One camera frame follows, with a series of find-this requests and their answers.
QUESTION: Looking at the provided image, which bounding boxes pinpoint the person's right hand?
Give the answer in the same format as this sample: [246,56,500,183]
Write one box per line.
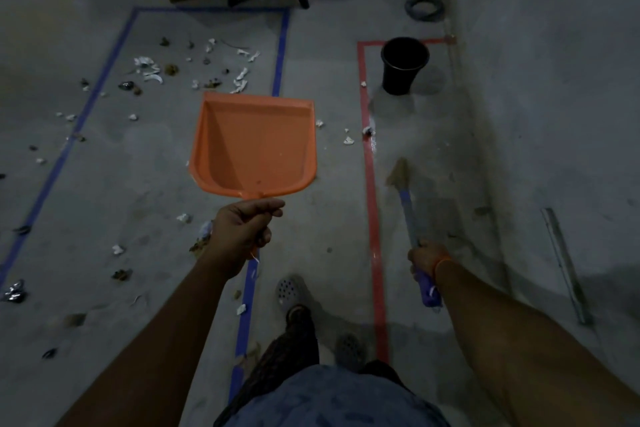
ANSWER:
[407,239,453,288]

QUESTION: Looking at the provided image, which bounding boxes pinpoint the person's left hand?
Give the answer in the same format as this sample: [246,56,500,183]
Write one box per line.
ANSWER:
[207,197,286,282]

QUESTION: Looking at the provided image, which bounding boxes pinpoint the grass broom with metal handle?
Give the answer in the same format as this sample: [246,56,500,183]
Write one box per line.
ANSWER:
[385,157,443,310]

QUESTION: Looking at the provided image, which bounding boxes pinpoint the orange plastic dustpan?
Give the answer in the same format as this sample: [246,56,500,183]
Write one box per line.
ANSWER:
[188,91,318,262]

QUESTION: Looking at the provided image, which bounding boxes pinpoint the black bucket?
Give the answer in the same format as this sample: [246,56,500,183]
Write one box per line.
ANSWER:
[379,37,431,96]

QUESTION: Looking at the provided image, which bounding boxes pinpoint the pile of paper scraps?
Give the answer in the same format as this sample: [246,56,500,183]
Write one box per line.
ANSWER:
[0,36,376,362]

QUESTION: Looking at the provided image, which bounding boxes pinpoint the person's right forearm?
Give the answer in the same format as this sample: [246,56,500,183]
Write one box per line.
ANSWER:
[435,261,640,427]

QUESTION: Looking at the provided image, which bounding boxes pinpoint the person's left forearm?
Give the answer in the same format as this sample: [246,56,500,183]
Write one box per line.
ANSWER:
[55,256,251,427]

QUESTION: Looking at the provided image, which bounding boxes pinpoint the orange wrist band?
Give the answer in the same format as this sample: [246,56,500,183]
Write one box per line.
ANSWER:
[433,256,456,288]

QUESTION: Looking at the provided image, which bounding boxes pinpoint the black patterned trousers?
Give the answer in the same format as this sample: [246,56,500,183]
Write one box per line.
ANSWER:
[215,304,406,427]

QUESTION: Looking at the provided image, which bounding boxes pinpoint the short metal bar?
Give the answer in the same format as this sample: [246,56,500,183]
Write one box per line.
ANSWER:
[541,207,593,326]

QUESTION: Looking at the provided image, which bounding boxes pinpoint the blue patterned shirt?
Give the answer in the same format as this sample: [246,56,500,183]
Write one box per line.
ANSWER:
[219,364,451,427]

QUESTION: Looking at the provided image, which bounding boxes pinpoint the grey cable coil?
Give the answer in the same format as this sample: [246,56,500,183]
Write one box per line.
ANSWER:
[403,0,447,23]

